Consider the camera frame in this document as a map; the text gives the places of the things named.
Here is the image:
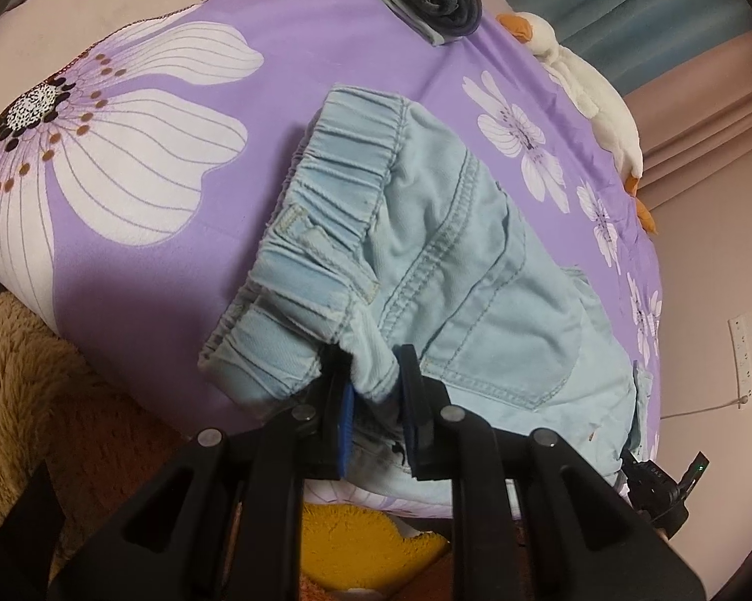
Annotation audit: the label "purple floral blanket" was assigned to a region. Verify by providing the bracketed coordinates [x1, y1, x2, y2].
[0, 0, 665, 514]

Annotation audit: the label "light blue denim pants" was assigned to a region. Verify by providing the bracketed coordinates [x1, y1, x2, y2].
[197, 84, 655, 508]

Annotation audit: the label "tan fluffy blanket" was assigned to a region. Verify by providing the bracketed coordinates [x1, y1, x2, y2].
[0, 291, 164, 577]

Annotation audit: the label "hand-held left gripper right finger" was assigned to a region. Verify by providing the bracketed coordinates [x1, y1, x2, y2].
[392, 344, 708, 601]

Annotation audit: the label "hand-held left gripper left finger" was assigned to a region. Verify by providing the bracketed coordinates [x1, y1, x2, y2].
[47, 346, 358, 601]

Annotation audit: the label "yellow plush toy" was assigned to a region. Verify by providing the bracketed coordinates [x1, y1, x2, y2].
[301, 501, 452, 589]

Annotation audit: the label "blue curtain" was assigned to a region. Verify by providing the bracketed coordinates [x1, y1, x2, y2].
[495, 0, 746, 98]

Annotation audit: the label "white goose plush toy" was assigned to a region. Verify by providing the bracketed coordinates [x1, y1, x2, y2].
[498, 13, 658, 235]

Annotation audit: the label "thin white cable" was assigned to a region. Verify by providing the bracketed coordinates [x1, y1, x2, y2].
[660, 391, 749, 420]

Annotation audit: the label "white wall power strip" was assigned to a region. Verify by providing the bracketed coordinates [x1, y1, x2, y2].
[729, 316, 752, 411]

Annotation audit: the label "pink curtain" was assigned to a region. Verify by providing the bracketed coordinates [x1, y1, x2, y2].
[620, 13, 752, 214]

